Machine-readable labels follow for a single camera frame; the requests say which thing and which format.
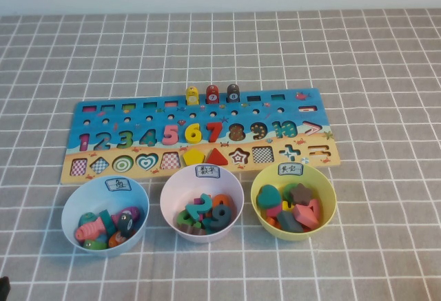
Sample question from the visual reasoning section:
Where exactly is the brown wooden star piece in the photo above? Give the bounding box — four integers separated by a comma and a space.
288, 183, 314, 205

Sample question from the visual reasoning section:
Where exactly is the light blue plastic bowl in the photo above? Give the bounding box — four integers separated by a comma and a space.
61, 176, 151, 258

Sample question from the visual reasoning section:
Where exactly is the green wooden number piece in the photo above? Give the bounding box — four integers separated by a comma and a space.
177, 210, 203, 228

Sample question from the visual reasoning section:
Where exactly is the brown wooden number piece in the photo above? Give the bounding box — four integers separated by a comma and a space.
178, 224, 207, 236

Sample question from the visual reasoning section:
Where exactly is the pale pink plastic bowl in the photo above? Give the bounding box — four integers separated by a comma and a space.
160, 164, 245, 243

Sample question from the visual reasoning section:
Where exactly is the colourful wooden number puzzle board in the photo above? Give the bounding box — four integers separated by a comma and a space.
60, 87, 341, 185

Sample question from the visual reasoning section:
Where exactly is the yellow wooden pentagon piece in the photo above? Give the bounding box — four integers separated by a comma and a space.
182, 148, 207, 166

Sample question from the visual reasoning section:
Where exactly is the orange wooden number piece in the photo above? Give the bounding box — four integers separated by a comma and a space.
212, 193, 231, 209

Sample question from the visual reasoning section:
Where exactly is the red wooden triangle piece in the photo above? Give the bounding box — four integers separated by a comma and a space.
205, 147, 229, 167

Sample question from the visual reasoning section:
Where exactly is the teal wooden heart piece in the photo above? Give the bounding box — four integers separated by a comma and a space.
256, 184, 283, 209

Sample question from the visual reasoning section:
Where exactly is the dark grey wooden shape piece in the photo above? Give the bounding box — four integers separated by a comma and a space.
275, 210, 304, 233

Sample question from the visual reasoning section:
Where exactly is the green wooden circle piece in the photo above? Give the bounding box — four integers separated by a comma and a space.
281, 183, 296, 201

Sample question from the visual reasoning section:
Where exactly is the salmon wooden trapezoid piece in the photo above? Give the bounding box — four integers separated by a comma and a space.
292, 203, 320, 229

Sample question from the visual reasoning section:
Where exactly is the pink-red wooden triangle piece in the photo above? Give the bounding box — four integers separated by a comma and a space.
308, 199, 324, 225

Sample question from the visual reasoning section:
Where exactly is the yellow plastic bowl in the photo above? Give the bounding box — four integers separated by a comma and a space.
250, 163, 338, 242

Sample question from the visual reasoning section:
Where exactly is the green wooden fish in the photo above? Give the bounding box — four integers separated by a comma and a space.
81, 238, 107, 251

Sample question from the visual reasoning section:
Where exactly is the pink wooden fish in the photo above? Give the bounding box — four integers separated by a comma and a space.
74, 218, 106, 240

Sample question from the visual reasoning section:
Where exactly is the small teal wooden fish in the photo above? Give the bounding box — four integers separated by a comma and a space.
78, 212, 99, 227

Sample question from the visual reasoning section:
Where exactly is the orange wooden fish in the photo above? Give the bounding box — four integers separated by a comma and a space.
108, 231, 129, 249

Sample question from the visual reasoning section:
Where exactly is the large teal wooden fish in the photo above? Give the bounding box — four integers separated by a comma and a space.
99, 209, 118, 235

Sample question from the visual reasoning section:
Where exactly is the dark grey wooden fish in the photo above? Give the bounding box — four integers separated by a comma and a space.
116, 215, 136, 237

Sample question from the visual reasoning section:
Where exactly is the purple wooden fish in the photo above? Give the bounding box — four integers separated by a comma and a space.
112, 206, 141, 225

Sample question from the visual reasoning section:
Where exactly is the teal wooden number two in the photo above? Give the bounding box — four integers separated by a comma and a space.
185, 193, 213, 220

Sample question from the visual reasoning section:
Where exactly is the dark grey wooden number nine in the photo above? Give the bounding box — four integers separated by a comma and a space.
205, 203, 232, 232

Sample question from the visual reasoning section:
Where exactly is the pink wooden number five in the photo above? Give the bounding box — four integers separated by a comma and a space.
162, 123, 181, 145

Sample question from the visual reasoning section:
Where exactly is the yellow wooden number six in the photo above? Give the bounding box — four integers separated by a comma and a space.
185, 123, 203, 145

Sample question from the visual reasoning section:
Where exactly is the red wooden number seven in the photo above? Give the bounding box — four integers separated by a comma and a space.
205, 121, 224, 143

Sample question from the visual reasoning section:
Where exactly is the yellow wooden fish peg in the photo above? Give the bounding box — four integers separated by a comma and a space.
185, 86, 200, 106

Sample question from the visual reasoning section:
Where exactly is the red wooden fish peg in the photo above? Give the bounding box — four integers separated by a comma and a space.
205, 84, 221, 105

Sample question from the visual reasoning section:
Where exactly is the brown wooden fish peg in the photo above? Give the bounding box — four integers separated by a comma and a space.
226, 83, 240, 103

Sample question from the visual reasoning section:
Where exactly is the grey checked tablecloth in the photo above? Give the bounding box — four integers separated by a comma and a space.
0, 7, 441, 301

